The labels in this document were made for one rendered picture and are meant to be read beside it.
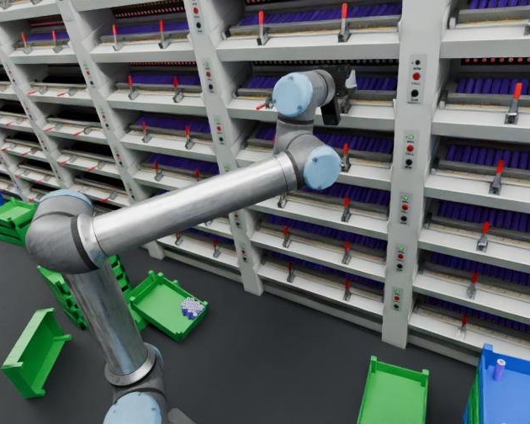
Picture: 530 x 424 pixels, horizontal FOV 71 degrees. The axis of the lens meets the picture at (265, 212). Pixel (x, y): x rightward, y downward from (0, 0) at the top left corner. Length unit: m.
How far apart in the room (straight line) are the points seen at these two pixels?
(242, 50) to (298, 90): 0.47
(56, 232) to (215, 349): 1.09
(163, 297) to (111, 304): 0.91
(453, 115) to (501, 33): 0.21
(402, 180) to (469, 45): 0.40
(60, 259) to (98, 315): 0.30
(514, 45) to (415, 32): 0.22
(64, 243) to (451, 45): 0.96
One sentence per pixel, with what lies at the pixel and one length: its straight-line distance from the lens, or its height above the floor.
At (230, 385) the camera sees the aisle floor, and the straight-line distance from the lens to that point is 1.62.
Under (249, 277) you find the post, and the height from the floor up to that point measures 0.11.
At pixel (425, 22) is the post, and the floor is 1.19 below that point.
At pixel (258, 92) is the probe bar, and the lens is 1.38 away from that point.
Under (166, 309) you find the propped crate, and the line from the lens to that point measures 1.91.
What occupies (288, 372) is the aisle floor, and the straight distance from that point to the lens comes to 1.62.
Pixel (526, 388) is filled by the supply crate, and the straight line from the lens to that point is 1.20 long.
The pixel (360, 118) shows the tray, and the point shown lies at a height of 0.95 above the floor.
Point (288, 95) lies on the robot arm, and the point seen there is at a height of 1.10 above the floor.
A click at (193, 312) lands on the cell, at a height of 0.07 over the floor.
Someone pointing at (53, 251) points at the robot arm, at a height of 0.95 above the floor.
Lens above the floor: 1.33
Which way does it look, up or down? 32 degrees down
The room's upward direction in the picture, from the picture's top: 8 degrees counter-clockwise
